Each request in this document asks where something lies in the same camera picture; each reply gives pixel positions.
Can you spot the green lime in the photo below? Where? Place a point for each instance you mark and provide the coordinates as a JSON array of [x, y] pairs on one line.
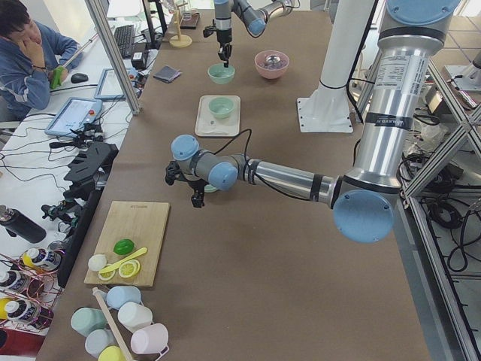
[[124, 246]]

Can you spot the lemon slice top stacked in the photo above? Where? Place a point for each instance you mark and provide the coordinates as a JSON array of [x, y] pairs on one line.
[[129, 269]]

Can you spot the light blue cup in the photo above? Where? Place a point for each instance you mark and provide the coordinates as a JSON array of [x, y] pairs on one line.
[[119, 295]]

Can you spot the black tray on table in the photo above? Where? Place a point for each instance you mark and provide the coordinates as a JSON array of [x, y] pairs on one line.
[[189, 21]]

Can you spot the green bowl on tray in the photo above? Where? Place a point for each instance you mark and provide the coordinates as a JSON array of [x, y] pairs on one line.
[[221, 107]]

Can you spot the metal ice scoop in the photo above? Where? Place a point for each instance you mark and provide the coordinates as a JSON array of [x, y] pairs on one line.
[[272, 60]]

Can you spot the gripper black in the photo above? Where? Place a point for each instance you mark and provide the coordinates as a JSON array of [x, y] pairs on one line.
[[224, 37], [195, 186]]

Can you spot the pink bowl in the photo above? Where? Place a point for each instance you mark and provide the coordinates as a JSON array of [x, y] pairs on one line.
[[270, 74]]

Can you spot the black water bottle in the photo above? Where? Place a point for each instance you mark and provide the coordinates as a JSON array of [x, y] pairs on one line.
[[18, 224]]

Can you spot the blue teach pendant tablet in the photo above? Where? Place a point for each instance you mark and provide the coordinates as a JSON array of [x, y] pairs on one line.
[[73, 115]]

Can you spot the aluminium frame post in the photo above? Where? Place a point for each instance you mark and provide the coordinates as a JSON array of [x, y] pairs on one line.
[[99, 19]]

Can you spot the cream rabbit tray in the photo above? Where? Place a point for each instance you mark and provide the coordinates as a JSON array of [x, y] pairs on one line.
[[208, 126]]

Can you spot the black keyboard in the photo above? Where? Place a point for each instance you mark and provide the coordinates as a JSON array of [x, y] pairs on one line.
[[124, 38]]

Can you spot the green cup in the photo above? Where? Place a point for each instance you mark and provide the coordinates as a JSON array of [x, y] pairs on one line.
[[87, 320]]

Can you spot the yellow plastic knife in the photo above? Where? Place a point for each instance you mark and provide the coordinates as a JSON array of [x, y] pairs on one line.
[[116, 265]]

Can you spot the yellow cup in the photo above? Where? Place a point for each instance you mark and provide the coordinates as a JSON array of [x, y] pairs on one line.
[[111, 353]]

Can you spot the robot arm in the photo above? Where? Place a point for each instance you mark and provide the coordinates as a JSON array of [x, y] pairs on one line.
[[362, 200], [254, 20]]

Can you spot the wooden mug tree stand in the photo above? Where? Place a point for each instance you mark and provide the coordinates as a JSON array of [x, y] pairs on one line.
[[178, 40]]

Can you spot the grey folded cloth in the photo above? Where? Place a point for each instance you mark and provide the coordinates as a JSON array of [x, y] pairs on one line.
[[167, 74]]

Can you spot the clear ice cubes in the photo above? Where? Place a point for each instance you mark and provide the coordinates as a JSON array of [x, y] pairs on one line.
[[283, 64]]

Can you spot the pink cup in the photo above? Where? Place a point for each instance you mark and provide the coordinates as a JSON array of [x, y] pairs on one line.
[[150, 339]]

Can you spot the white cup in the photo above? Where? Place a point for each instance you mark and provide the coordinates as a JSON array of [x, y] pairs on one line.
[[134, 316]]

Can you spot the seated person blue hoodie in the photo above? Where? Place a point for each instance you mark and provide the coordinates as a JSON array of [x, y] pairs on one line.
[[30, 53]]

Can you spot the green bowl robot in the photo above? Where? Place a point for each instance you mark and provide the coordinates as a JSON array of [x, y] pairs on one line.
[[220, 74], [210, 189]]

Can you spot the black computer mouse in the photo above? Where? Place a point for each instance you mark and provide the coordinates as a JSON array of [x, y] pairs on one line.
[[79, 78]]

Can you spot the grey blue cup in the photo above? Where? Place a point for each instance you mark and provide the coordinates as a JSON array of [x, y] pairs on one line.
[[98, 340]]

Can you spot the lemon slice upper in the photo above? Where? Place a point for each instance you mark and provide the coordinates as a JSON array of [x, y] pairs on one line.
[[106, 276]]

